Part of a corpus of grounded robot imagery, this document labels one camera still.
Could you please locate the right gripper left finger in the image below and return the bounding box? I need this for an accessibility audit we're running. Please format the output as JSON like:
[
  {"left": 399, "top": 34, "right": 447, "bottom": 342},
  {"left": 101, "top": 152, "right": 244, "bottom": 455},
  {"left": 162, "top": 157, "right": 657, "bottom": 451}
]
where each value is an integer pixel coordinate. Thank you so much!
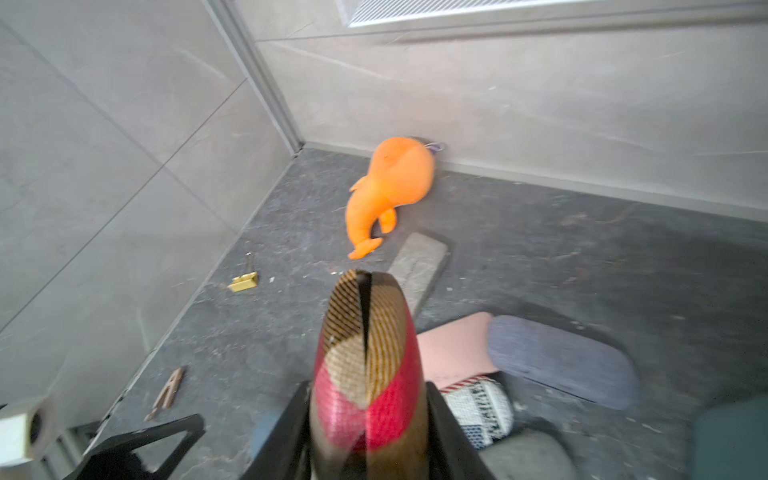
[{"left": 241, "top": 381, "right": 312, "bottom": 480}]

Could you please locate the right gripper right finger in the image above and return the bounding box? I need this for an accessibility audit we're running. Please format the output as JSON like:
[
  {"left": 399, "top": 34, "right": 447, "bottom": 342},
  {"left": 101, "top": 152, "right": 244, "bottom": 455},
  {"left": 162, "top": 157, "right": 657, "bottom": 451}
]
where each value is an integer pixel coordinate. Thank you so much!
[{"left": 426, "top": 382, "right": 495, "bottom": 480}]

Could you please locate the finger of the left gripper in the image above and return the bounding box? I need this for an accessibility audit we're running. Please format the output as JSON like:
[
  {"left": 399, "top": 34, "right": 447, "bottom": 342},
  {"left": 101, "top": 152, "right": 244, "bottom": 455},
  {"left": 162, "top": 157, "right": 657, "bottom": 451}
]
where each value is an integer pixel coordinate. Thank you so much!
[{"left": 65, "top": 414, "right": 205, "bottom": 480}]

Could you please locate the plaid brown glasses case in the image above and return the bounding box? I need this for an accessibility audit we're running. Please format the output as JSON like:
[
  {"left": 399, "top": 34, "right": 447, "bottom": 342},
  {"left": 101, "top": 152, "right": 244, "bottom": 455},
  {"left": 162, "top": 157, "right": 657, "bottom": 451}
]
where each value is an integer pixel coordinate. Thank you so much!
[{"left": 309, "top": 269, "right": 429, "bottom": 479}]

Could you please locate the grey marble glasses case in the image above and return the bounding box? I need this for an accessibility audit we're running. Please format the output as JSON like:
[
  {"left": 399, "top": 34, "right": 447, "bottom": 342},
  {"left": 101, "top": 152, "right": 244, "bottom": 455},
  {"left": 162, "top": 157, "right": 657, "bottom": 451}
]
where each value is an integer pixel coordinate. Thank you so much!
[{"left": 388, "top": 233, "right": 449, "bottom": 318}]

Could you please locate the teal plastic storage box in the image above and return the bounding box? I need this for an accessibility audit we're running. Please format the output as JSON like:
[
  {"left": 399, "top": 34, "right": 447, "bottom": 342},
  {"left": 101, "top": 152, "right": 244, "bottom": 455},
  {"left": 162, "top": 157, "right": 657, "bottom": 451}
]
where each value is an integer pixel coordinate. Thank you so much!
[{"left": 690, "top": 394, "right": 767, "bottom": 480}]

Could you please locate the grey fabric glasses case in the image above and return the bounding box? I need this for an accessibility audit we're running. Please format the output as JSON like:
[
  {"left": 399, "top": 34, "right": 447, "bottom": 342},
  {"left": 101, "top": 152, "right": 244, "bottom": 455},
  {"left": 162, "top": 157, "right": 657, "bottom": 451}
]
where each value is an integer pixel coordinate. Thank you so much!
[{"left": 479, "top": 429, "right": 580, "bottom": 480}]

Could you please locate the pink hard glasses case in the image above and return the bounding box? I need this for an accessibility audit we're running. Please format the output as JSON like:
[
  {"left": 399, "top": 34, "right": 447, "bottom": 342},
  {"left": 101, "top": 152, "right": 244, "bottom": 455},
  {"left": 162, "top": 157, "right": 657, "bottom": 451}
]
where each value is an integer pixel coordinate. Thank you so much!
[{"left": 417, "top": 312, "right": 498, "bottom": 389}]

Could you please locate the newspaper case under pink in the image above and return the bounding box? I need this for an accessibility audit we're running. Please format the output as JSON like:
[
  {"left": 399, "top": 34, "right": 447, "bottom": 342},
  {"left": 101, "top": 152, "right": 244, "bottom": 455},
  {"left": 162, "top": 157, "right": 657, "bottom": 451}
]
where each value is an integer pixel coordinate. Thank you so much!
[{"left": 440, "top": 375, "right": 514, "bottom": 450}]

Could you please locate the wooden clothes peg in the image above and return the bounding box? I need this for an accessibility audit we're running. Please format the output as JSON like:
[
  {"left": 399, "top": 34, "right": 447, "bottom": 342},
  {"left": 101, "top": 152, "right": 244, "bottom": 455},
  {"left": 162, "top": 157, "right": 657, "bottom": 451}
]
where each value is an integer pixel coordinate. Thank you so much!
[{"left": 144, "top": 367, "right": 185, "bottom": 422}]

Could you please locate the purple fabric case top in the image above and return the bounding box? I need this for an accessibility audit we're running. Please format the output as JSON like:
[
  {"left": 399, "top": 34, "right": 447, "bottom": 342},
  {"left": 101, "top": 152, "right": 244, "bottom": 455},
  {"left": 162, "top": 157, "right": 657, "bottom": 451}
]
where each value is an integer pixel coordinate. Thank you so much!
[{"left": 487, "top": 315, "right": 641, "bottom": 410}]

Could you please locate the gold binder clip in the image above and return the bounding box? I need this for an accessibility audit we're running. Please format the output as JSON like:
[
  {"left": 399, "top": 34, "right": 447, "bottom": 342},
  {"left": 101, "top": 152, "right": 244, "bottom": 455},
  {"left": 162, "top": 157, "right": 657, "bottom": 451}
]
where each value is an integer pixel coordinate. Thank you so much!
[{"left": 228, "top": 252, "right": 258, "bottom": 293}]

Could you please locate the orange plush whale toy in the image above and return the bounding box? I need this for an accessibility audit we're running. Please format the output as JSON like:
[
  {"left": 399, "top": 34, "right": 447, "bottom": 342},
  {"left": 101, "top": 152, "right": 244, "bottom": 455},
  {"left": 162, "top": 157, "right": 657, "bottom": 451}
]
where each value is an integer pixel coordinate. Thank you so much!
[{"left": 345, "top": 137, "right": 445, "bottom": 260}]

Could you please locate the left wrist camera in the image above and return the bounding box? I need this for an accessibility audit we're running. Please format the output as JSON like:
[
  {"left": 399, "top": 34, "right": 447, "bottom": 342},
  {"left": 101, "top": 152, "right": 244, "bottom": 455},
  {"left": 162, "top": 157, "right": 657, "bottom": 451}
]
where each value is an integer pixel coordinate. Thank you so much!
[{"left": 1, "top": 397, "right": 57, "bottom": 469}]

